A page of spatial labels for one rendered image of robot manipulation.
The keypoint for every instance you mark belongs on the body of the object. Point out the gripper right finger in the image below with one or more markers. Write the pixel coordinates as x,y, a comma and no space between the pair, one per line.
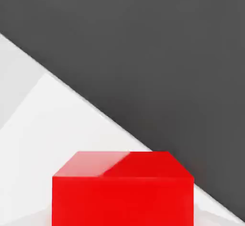
204,220

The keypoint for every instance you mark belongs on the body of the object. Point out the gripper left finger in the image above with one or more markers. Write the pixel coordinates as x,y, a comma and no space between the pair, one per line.
41,220

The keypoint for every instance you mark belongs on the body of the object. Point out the small red cube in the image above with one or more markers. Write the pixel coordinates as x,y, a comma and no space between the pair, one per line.
122,199

